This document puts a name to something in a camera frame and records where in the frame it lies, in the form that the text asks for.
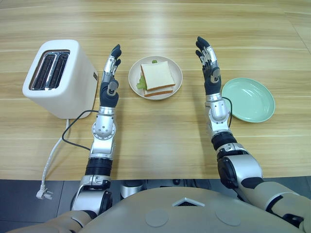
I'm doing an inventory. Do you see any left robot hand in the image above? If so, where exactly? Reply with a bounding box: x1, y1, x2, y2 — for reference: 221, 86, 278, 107
99, 44, 122, 108

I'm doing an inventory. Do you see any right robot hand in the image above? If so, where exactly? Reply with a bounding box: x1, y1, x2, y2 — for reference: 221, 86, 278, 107
195, 36, 223, 96

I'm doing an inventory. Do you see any green lettuce leaf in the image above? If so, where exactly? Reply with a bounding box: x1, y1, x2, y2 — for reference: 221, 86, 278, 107
136, 74, 147, 90

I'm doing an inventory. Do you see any green plate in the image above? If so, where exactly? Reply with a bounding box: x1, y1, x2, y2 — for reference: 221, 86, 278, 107
221, 77, 276, 123

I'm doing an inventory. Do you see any beige plate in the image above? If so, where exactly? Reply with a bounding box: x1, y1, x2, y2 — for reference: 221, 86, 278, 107
128, 56, 183, 100

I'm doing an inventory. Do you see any bread slice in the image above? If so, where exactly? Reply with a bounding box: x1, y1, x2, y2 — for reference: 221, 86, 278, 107
140, 61, 176, 92
143, 86, 174, 98

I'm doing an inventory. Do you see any cream toaster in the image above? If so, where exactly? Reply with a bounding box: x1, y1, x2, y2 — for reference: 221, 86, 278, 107
22, 39, 99, 120

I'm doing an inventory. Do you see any robot body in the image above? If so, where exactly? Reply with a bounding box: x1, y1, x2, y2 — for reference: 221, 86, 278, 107
79, 186, 304, 233

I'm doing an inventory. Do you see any black cable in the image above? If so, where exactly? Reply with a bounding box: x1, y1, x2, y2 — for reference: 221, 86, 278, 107
62, 110, 100, 151
222, 97, 233, 129

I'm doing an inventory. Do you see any white cord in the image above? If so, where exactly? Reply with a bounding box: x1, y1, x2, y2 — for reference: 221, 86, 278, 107
36, 118, 70, 200

